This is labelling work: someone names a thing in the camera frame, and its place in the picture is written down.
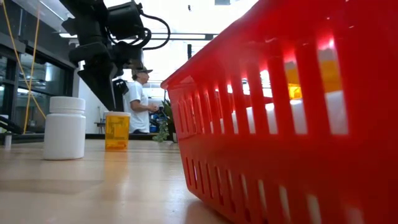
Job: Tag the person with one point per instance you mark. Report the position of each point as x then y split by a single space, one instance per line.
138 105

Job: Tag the black aluminium table frame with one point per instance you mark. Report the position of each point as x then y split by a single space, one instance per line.
34 137

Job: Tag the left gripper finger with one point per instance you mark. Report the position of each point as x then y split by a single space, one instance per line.
120 91
101 84

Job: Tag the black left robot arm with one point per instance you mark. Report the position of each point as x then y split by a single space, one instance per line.
88 21

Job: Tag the long ceiling light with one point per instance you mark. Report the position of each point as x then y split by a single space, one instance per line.
183 36

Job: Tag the dark glass partition frame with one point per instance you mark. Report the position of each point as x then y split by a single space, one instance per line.
12 81

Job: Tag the amber pill bottle white cap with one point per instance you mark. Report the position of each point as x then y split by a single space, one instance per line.
331 77
117 130

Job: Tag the red plastic basket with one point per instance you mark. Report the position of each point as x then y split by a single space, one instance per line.
280 161

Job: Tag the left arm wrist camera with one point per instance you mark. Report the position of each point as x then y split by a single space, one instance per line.
124 15

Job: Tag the small potted green plant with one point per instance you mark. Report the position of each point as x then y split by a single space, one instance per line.
164 124

